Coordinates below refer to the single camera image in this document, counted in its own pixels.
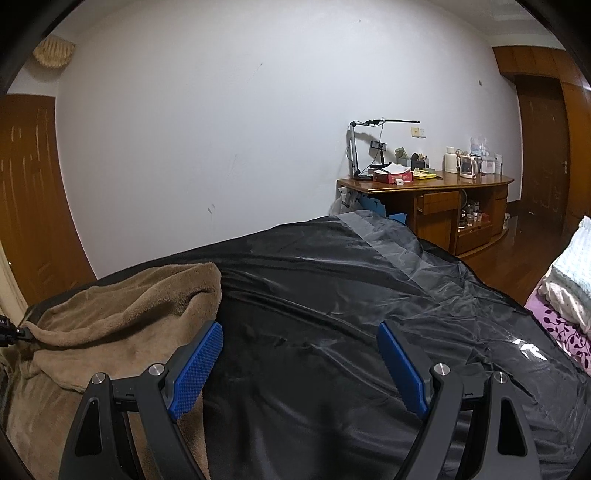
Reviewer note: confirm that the desk lamp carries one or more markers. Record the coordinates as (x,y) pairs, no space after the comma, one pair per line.
(353,147)

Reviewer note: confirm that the black pen holder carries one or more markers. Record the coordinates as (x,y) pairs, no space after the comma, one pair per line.
(419,162)

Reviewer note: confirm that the black bed cover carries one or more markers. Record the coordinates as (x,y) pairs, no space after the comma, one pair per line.
(323,300)

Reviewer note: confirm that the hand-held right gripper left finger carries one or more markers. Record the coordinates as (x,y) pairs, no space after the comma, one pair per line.
(196,369)

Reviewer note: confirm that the wooden door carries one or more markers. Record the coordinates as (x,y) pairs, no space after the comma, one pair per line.
(545,138)
(32,194)

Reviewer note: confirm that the white thermos jug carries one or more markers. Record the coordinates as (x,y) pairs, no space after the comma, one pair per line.
(450,161)

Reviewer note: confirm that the red box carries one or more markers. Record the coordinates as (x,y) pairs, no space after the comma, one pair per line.
(392,177)

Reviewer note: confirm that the purple floral bed sheet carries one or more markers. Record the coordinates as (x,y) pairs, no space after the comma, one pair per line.
(561,332)

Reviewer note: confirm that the brown fleece garment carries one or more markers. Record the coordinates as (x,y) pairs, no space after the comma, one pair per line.
(115,314)

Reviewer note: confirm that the white wall socket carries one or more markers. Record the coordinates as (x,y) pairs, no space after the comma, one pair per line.
(418,133)

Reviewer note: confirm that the wooden sideboard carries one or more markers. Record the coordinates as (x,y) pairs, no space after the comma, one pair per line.
(438,207)

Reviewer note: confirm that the blue plastic crate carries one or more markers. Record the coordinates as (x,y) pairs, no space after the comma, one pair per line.
(376,205)

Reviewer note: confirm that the white plastic bag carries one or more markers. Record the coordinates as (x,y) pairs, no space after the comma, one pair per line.
(346,201)

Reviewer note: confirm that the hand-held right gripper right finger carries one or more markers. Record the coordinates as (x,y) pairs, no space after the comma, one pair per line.
(401,369)

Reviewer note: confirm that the folded pale blanket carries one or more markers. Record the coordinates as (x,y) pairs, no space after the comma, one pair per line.
(570,277)

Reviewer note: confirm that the beige curtain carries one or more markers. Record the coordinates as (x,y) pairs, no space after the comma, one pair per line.
(53,51)

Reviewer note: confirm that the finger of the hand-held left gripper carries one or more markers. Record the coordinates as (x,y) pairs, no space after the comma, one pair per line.
(14,331)

